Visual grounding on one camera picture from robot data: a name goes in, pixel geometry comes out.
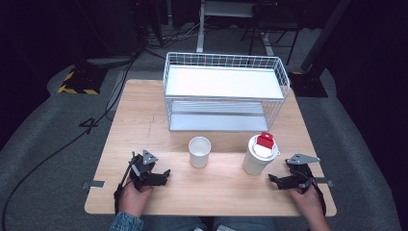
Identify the white cup with red-tab lid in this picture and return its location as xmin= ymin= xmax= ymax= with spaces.
xmin=242 ymin=131 xmax=281 ymax=176

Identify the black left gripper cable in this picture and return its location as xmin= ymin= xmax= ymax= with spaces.
xmin=113 ymin=162 xmax=134 ymax=216

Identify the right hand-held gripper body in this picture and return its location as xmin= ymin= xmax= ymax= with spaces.
xmin=282 ymin=152 xmax=321 ymax=194

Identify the long black floor cable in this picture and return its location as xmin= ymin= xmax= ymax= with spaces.
xmin=1 ymin=57 xmax=138 ymax=231

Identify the bundle of floor cables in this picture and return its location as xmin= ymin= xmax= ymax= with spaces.
xmin=140 ymin=18 xmax=201 ymax=61

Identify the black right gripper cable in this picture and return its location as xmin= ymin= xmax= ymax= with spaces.
xmin=313 ymin=183 xmax=328 ymax=217

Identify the black stool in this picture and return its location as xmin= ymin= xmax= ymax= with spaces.
xmin=240 ymin=2 xmax=305 ymax=66

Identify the yellow-black striped base plate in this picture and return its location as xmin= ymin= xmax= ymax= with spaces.
xmin=57 ymin=65 xmax=109 ymax=96

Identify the white paper cup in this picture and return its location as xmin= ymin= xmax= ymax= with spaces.
xmin=188 ymin=136 xmax=213 ymax=169

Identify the white metal desk frame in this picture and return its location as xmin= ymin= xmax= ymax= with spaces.
xmin=195 ymin=0 xmax=277 ymax=57

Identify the black stand with base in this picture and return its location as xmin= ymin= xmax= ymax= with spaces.
xmin=287 ymin=0 xmax=352 ymax=99

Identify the person's left hand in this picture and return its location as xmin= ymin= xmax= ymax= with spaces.
xmin=118 ymin=177 xmax=155 ymax=219

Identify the white wire two-tier rack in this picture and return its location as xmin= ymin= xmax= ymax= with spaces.
xmin=163 ymin=51 xmax=292 ymax=133

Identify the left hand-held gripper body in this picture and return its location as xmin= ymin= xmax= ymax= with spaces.
xmin=128 ymin=149 xmax=168 ymax=193

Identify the grey tape strip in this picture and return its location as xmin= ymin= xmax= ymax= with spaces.
xmin=82 ymin=180 xmax=106 ymax=190
xmin=312 ymin=176 xmax=335 ymax=188

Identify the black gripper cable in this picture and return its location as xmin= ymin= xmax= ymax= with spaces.
xmin=313 ymin=183 xmax=328 ymax=217
xmin=113 ymin=162 xmax=134 ymax=216

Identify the person's right hand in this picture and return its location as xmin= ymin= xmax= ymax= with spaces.
xmin=286 ymin=184 xmax=322 ymax=220

